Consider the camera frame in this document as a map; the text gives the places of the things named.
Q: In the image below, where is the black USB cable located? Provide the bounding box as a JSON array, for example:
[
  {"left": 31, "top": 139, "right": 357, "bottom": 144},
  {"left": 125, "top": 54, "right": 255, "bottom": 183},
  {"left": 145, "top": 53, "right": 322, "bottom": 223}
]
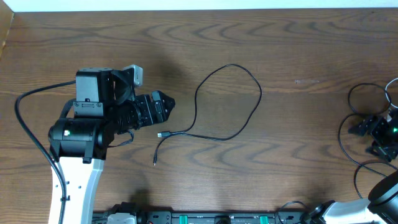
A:
[
  {"left": 153, "top": 63, "right": 262, "bottom": 166},
  {"left": 338, "top": 82, "right": 398, "bottom": 200}
]

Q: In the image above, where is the white USB cable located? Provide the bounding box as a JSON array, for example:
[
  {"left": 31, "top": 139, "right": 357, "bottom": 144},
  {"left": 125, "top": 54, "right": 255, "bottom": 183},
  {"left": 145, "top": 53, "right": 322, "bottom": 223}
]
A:
[{"left": 384, "top": 77, "right": 398, "bottom": 110}]

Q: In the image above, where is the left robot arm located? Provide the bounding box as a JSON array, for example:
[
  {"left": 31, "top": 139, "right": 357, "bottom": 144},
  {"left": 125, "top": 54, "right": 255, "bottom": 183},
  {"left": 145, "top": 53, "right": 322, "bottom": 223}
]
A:
[{"left": 49, "top": 65, "right": 175, "bottom": 223}]

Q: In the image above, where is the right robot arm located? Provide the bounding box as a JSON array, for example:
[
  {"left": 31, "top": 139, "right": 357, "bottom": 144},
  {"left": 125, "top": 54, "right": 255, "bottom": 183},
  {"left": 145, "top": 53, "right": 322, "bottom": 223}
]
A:
[{"left": 302, "top": 116, "right": 397, "bottom": 224}]

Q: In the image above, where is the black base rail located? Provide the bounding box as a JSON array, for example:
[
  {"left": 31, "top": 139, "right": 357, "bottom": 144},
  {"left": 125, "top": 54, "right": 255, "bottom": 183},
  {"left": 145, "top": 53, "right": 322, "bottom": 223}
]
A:
[{"left": 91, "top": 202, "right": 305, "bottom": 224}]

